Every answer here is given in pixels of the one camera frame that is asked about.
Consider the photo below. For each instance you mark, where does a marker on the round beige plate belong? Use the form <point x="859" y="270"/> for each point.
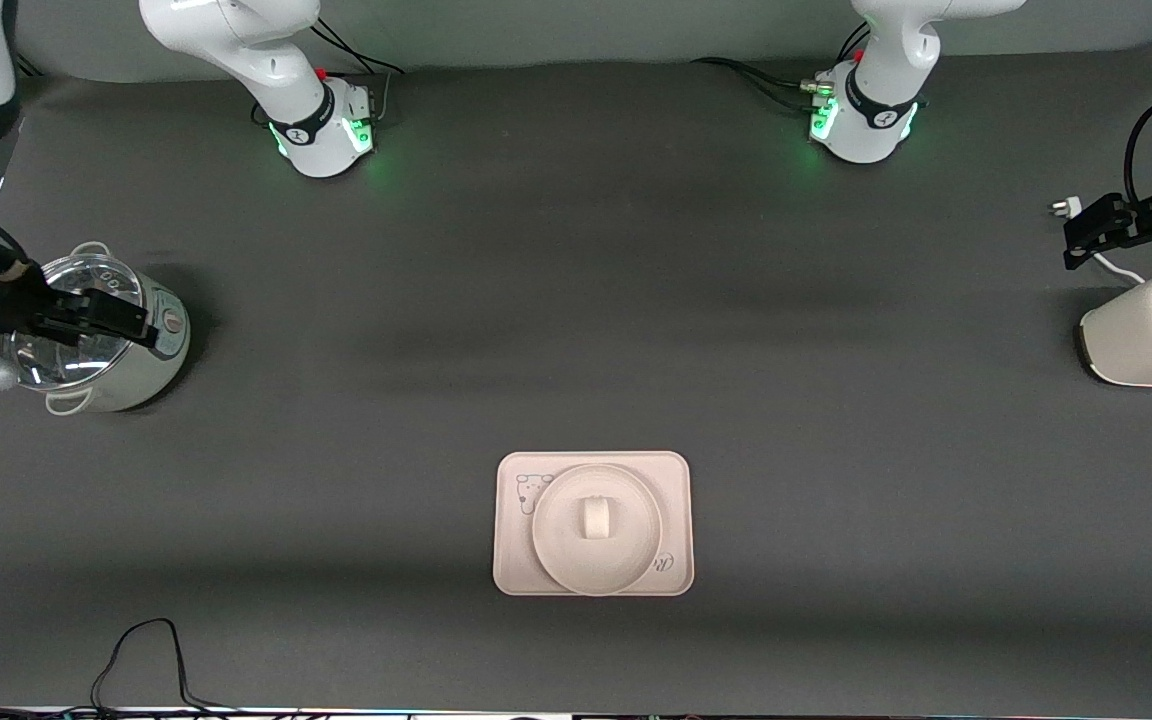
<point x="561" y="550"/>

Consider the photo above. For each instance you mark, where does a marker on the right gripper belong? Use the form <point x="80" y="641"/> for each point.
<point x="18" y="303"/>

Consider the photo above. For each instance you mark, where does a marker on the glass pot lid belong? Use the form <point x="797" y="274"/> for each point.
<point x="86" y="365"/>

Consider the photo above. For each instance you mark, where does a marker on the small white bun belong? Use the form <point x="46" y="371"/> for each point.
<point x="595" y="518"/>

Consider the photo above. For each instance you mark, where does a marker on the pale green electric pot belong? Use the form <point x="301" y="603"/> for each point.
<point x="151" y="365"/>

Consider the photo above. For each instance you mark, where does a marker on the beige tray with rabbit print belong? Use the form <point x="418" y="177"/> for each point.
<point x="511" y="570"/>

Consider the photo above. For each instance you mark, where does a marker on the white two-slot toaster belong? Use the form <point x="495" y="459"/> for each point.
<point x="1136" y="340"/>

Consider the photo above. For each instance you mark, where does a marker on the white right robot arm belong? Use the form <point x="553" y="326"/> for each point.
<point x="306" y="120"/>

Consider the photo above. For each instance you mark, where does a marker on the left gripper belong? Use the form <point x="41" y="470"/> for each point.
<point x="1145" y="220"/>

